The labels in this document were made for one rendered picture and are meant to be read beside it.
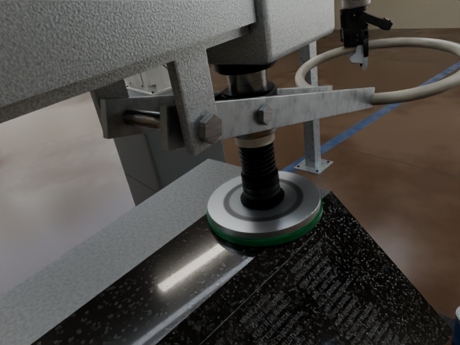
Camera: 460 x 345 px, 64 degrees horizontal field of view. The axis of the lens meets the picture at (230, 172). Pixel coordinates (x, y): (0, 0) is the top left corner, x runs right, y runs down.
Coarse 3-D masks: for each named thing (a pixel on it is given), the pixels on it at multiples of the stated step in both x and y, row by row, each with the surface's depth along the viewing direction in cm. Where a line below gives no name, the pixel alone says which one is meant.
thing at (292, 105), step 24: (144, 96) 51; (168, 96) 53; (264, 96) 54; (288, 96) 58; (312, 96) 65; (336, 96) 73; (360, 96) 84; (120, 120) 47; (144, 120) 45; (168, 120) 39; (216, 120) 40; (240, 120) 49; (264, 120) 52; (288, 120) 59; (168, 144) 40
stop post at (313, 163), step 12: (312, 48) 218; (300, 60) 223; (312, 72) 224; (312, 84) 227; (312, 120) 237; (312, 132) 241; (312, 144) 246; (312, 156) 250; (300, 168) 255; (312, 168) 253; (324, 168) 251
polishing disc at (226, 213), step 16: (240, 176) 78; (288, 176) 75; (224, 192) 73; (240, 192) 72; (288, 192) 69; (304, 192) 69; (208, 208) 69; (224, 208) 68; (240, 208) 67; (288, 208) 65; (304, 208) 64; (224, 224) 64; (240, 224) 63; (256, 224) 62; (272, 224) 62; (288, 224) 61; (304, 224) 62
